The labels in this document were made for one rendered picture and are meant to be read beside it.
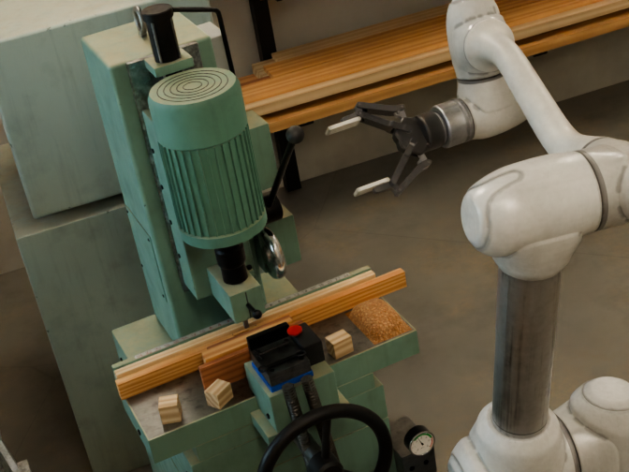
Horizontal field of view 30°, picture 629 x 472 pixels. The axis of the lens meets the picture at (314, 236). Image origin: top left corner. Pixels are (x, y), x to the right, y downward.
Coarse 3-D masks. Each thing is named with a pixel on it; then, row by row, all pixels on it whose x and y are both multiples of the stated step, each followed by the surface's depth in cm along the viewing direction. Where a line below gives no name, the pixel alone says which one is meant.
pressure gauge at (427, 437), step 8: (408, 432) 251; (416, 432) 249; (424, 432) 249; (408, 440) 250; (416, 440) 249; (424, 440) 250; (432, 440) 252; (408, 448) 250; (416, 448) 250; (424, 448) 251
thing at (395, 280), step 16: (400, 272) 257; (352, 288) 255; (368, 288) 255; (384, 288) 257; (400, 288) 259; (320, 304) 251; (336, 304) 253; (352, 304) 255; (272, 320) 249; (304, 320) 251; (320, 320) 253; (192, 352) 243; (160, 368) 241; (176, 368) 242; (192, 368) 244; (128, 384) 239; (144, 384) 240; (160, 384) 242
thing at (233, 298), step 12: (216, 264) 247; (216, 276) 243; (252, 276) 241; (216, 288) 244; (228, 288) 238; (240, 288) 237; (252, 288) 237; (228, 300) 237; (240, 300) 237; (252, 300) 238; (228, 312) 241; (240, 312) 238; (264, 312) 241
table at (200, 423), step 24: (360, 336) 246; (408, 336) 245; (336, 360) 240; (360, 360) 242; (384, 360) 245; (168, 384) 242; (192, 384) 241; (240, 384) 238; (144, 408) 236; (192, 408) 234; (216, 408) 233; (240, 408) 234; (144, 432) 230; (168, 432) 229; (192, 432) 231; (216, 432) 234; (264, 432) 229; (168, 456) 231
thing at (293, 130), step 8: (288, 128) 218; (296, 128) 217; (288, 136) 217; (296, 136) 217; (288, 144) 222; (288, 152) 224; (288, 160) 228; (280, 168) 232; (280, 176) 235; (272, 184) 241; (272, 192) 243; (264, 200) 251; (272, 200) 247; (272, 208) 251; (280, 208) 251; (272, 216) 251; (280, 216) 252
